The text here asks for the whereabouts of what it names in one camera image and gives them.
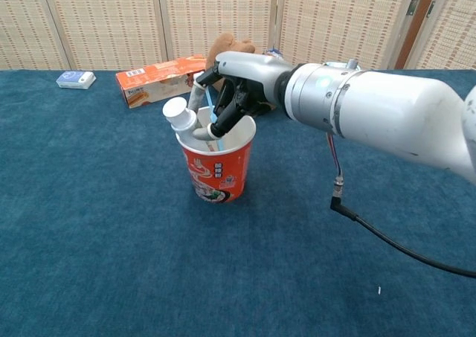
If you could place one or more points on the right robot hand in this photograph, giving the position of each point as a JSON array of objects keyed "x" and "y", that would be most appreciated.
[{"x": 253, "y": 69}]

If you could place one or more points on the light blue toothbrush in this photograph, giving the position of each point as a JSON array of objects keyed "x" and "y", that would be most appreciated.
[{"x": 212, "y": 106}]

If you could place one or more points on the floral white toothpaste tube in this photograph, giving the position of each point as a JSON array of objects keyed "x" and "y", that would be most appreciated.
[{"x": 178, "y": 115}]

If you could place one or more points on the orange paper noodle cup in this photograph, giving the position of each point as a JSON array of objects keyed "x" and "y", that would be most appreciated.
[{"x": 223, "y": 173}]

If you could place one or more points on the brown capybara plush toy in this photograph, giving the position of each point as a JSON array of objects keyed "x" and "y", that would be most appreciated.
[{"x": 230, "y": 45}]

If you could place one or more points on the orange biscuit carton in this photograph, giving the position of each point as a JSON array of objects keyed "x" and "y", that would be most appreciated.
[{"x": 160, "y": 80}]

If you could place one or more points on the woven folding screen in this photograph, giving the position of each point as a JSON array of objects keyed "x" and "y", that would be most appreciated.
[
  {"x": 111, "y": 17},
  {"x": 453, "y": 35}
]

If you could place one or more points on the black metal hinge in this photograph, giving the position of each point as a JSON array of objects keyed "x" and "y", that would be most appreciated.
[
  {"x": 431, "y": 9},
  {"x": 411, "y": 6}
]

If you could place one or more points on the small blue white box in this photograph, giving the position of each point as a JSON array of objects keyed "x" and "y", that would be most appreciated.
[{"x": 74, "y": 79}]

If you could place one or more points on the blue table cloth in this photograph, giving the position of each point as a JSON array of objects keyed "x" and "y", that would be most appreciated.
[{"x": 74, "y": 259}]

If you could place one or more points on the brown wooden post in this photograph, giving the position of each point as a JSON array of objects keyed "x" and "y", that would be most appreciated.
[{"x": 413, "y": 28}]

